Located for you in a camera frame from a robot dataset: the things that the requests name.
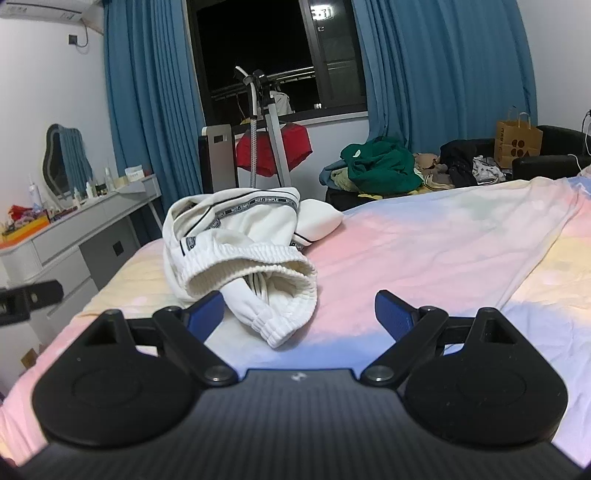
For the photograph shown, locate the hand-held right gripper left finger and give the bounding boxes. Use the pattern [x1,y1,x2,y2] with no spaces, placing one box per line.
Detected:
[76,290,238,387]

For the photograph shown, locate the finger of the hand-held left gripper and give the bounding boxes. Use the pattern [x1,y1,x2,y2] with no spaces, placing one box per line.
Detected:
[0,279,64,326]

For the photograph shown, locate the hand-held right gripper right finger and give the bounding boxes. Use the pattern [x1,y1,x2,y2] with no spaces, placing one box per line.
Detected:
[361,290,525,387]

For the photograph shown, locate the white tape-trim jacket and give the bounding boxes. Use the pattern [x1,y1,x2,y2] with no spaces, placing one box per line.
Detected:
[163,187,343,259]

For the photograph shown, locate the blue and yellow clothes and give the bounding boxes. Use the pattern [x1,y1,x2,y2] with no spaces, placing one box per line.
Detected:
[320,161,370,193]

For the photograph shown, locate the orange box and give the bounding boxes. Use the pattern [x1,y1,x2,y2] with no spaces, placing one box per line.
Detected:
[0,205,51,244]

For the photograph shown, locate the white dressing table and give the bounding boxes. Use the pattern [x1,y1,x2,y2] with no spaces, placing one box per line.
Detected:
[0,174,163,319]

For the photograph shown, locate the pastel tie-dye blanket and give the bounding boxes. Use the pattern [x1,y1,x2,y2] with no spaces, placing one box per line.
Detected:
[0,167,591,464]

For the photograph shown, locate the row of cosmetic bottles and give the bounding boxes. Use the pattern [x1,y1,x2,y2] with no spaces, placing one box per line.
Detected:
[25,166,116,214]

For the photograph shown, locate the wavy black-framed mirror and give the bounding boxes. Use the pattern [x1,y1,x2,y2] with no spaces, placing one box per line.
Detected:
[43,124,95,200]

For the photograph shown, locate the beige garment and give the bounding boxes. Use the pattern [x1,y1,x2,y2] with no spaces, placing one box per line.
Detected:
[413,152,457,190]

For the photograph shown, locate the green garment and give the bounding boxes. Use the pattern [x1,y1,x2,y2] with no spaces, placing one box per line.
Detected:
[340,137,424,195]

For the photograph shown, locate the red garment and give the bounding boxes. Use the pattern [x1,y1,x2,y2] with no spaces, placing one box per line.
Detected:
[235,122,313,178]

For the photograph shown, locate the white patterned garment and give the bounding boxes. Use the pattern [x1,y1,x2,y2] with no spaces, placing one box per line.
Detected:
[473,156,513,184]

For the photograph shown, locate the standing garment steamer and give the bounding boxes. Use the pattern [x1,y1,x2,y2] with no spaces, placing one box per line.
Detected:
[233,65,296,188]

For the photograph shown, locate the blue curtain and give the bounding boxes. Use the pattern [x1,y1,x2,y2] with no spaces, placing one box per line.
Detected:
[102,0,206,241]
[352,0,539,155]

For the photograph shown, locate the brown paper bag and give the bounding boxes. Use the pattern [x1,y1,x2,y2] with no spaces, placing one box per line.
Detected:
[494,107,544,169]

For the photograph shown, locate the white hanging cloth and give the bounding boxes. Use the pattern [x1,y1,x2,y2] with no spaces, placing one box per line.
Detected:
[270,91,294,116]

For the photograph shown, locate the black sofa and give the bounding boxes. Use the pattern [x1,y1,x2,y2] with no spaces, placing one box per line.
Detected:
[325,124,591,205]

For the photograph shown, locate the dark window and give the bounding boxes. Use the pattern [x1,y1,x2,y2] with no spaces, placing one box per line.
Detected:
[187,0,369,127]

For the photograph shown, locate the white air conditioner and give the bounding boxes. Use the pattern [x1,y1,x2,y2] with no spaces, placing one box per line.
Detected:
[0,0,105,34]

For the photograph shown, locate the white cable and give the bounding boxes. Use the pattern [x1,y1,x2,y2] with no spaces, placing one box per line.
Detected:
[569,108,591,172]

